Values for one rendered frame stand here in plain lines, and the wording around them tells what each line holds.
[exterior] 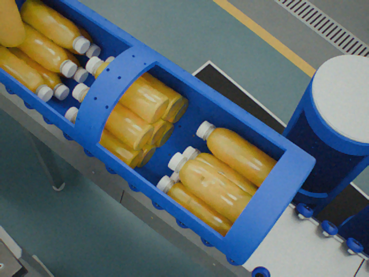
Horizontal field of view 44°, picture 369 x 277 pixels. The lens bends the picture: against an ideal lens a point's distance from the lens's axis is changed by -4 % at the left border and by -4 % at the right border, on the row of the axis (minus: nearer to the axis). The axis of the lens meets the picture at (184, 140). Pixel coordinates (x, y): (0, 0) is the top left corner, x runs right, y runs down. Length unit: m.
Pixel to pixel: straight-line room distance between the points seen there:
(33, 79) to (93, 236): 1.09
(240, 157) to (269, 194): 0.15
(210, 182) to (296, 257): 0.34
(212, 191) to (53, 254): 1.28
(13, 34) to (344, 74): 0.87
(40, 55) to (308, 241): 0.83
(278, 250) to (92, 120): 0.55
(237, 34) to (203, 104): 1.56
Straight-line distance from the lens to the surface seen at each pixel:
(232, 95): 2.28
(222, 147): 1.04
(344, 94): 1.32
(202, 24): 2.72
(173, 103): 1.08
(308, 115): 1.32
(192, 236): 1.19
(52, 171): 2.04
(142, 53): 1.06
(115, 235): 2.14
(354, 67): 1.38
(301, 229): 1.24
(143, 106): 1.02
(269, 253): 1.20
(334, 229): 1.21
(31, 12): 1.28
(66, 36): 1.21
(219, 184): 0.99
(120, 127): 1.05
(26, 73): 1.22
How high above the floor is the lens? 2.07
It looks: 63 degrees down
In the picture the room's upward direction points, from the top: 8 degrees clockwise
